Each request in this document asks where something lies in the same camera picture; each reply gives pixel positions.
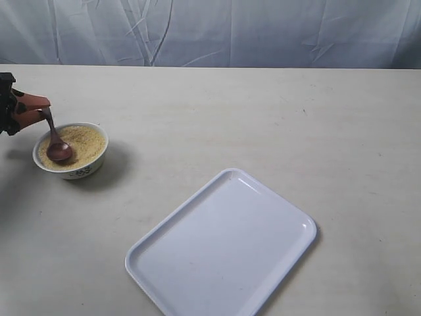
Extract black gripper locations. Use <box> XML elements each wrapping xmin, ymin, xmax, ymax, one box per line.
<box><xmin>1</xmin><ymin>72</ymin><xmax>51</xmax><ymax>136</ymax></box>

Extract dark brown wooden spoon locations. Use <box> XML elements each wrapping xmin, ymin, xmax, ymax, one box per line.
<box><xmin>41</xmin><ymin>107</ymin><xmax>73</xmax><ymax>162</ymax></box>

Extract yellow grains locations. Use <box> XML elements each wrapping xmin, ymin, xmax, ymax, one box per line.
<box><xmin>36</xmin><ymin>125</ymin><xmax>106</xmax><ymax>171</ymax></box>

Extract white ceramic bowl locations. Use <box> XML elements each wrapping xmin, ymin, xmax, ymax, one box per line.
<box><xmin>32</xmin><ymin>122</ymin><xmax>109</xmax><ymax>180</ymax></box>

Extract white plastic tray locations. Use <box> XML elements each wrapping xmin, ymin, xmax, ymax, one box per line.
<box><xmin>125</xmin><ymin>168</ymin><xmax>317</xmax><ymax>315</ymax></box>

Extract white wrinkled backdrop curtain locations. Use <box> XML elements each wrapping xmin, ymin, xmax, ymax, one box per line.
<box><xmin>1</xmin><ymin>0</ymin><xmax>420</xmax><ymax>68</ymax></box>

